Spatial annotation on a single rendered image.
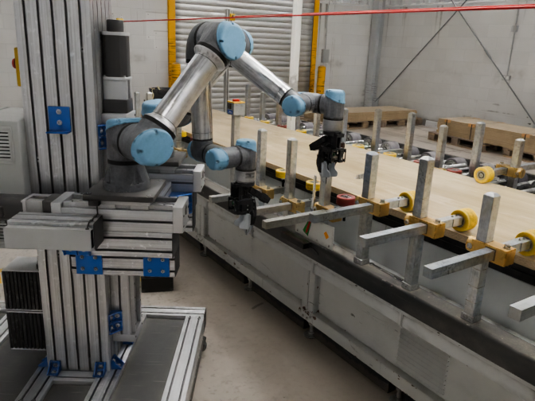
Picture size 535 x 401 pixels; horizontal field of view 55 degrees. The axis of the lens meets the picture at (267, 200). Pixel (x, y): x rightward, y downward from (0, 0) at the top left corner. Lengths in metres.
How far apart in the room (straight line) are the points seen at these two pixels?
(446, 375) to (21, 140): 1.82
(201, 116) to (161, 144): 0.31
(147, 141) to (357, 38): 11.02
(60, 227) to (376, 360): 1.50
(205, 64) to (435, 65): 9.91
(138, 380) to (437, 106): 9.80
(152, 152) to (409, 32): 10.65
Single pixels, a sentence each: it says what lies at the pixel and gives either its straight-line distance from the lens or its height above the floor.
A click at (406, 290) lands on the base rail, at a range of 1.91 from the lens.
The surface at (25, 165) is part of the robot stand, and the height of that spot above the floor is 1.07.
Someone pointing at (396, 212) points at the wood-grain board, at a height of 0.89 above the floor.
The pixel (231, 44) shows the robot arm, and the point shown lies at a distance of 1.68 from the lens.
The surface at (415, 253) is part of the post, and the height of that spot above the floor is 0.84.
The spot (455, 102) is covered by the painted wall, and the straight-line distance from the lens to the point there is 11.01.
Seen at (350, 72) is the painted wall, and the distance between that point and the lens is 12.33.
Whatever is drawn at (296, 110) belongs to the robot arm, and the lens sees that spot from 1.83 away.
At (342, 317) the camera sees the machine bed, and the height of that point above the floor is 0.23.
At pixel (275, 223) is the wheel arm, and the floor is 0.85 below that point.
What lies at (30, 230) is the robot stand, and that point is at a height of 0.94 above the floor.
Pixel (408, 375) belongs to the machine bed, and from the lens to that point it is 2.43.
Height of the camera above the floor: 1.51
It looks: 17 degrees down
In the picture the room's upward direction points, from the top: 2 degrees clockwise
